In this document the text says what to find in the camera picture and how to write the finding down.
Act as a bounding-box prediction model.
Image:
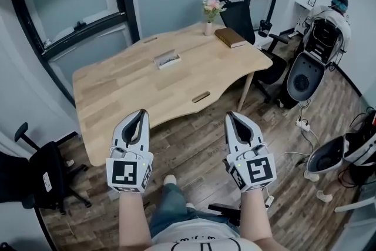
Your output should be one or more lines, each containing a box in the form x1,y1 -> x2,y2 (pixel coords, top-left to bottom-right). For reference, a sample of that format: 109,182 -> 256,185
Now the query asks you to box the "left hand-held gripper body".
105,140 -> 155,195

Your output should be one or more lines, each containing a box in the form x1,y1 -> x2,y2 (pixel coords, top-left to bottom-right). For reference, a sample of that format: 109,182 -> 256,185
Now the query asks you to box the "small black container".
258,19 -> 273,38

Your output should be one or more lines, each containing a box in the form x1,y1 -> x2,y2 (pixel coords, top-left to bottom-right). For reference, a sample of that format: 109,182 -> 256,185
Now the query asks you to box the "wooden table leg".
237,72 -> 255,112

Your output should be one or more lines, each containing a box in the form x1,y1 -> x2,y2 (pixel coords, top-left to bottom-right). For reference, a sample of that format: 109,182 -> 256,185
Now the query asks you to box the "black headrest office chair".
216,0 -> 290,103

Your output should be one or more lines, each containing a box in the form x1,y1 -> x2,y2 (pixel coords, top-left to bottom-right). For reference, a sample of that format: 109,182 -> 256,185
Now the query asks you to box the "black stool frame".
207,203 -> 241,227

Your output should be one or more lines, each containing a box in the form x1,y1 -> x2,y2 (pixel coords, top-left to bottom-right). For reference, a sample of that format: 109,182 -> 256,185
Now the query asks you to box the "black armrest office chair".
0,122 -> 90,215

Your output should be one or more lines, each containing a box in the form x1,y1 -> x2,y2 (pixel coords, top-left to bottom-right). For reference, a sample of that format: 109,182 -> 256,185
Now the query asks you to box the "person's right forearm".
239,186 -> 277,248

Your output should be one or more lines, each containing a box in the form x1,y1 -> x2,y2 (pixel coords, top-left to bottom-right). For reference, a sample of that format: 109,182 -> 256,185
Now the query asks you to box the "pink flower bouquet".
202,0 -> 227,24

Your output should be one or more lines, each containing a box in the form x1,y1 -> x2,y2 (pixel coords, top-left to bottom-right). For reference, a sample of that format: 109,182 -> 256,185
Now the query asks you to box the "brown hardcover book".
214,28 -> 247,49

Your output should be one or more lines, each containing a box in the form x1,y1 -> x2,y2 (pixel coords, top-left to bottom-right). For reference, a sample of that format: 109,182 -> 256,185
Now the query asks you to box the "white power cable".
281,126 -> 323,167

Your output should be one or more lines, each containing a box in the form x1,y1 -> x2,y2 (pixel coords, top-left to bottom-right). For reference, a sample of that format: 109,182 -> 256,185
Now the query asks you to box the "person's white shirt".
151,222 -> 259,251

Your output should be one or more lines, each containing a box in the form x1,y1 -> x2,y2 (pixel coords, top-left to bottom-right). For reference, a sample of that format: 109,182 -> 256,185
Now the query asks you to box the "person's left forearm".
119,190 -> 153,251

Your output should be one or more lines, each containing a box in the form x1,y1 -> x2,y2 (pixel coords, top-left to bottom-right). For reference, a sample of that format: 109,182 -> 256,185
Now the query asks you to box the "white glasses case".
153,49 -> 182,71

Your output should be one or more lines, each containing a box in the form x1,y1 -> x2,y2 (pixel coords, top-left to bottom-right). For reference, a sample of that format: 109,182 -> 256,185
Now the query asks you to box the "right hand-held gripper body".
222,142 -> 277,193

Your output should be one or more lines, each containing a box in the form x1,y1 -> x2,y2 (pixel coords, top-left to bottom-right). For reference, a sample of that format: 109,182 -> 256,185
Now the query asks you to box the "white power strip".
295,118 -> 311,130

